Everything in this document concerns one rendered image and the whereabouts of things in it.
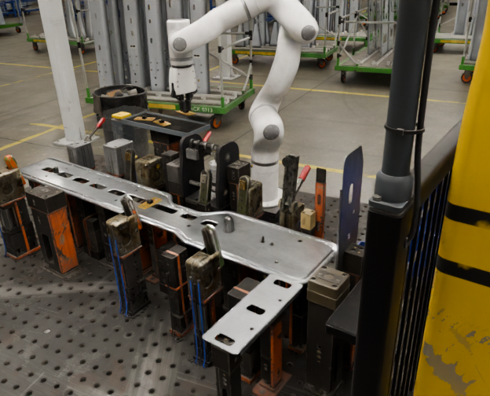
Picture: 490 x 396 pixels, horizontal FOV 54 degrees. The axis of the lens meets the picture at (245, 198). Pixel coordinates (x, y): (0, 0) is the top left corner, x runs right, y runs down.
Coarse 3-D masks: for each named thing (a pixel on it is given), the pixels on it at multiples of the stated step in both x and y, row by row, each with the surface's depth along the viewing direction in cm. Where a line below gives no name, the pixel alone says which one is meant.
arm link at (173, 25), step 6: (180, 18) 174; (168, 24) 171; (174, 24) 169; (180, 24) 170; (186, 24) 171; (168, 30) 172; (174, 30) 170; (168, 36) 173; (168, 42) 175; (174, 54) 174; (180, 54) 174; (186, 54) 175
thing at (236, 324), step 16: (256, 288) 120; (272, 288) 120; (288, 288) 120; (240, 304) 115; (256, 304) 115; (272, 304) 115; (288, 304) 116; (224, 320) 110; (240, 320) 110; (256, 320) 110; (272, 320) 110; (208, 336) 105; (240, 336) 105; (256, 336) 106; (240, 352) 101
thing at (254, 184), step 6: (252, 180) 163; (252, 186) 160; (258, 186) 160; (252, 192) 158; (258, 192) 161; (252, 198) 159; (258, 198) 163; (252, 204) 160; (258, 204) 163; (252, 210) 160; (258, 210) 164; (252, 216) 162; (258, 216) 164
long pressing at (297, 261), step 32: (64, 192) 178; (96, 192) 174; (128, 192) 174; (160, 192) 172; (160, 224) 152; (192, 224) 151; (256, 224) 150; (224, 256) 135; (256, 256) 134; (288, 256) 133; (320, 256) 133
